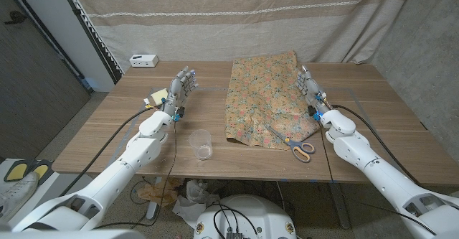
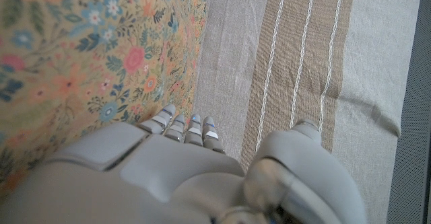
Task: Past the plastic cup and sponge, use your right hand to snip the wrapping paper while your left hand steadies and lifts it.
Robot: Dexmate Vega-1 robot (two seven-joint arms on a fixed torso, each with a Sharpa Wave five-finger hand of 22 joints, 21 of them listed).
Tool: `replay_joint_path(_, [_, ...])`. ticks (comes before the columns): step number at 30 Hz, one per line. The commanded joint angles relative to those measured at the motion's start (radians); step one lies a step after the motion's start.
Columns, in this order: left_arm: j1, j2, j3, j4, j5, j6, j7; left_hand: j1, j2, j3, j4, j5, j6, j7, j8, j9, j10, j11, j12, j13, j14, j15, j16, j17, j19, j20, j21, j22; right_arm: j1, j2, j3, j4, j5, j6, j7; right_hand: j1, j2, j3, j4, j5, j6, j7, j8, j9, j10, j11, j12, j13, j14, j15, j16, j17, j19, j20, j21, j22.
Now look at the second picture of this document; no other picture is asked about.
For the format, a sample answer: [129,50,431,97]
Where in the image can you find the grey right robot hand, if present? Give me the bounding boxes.
[0,103,368,224]

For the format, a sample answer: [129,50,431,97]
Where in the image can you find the beige striped curtain backdrop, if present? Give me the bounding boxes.
[193,0,424,224]

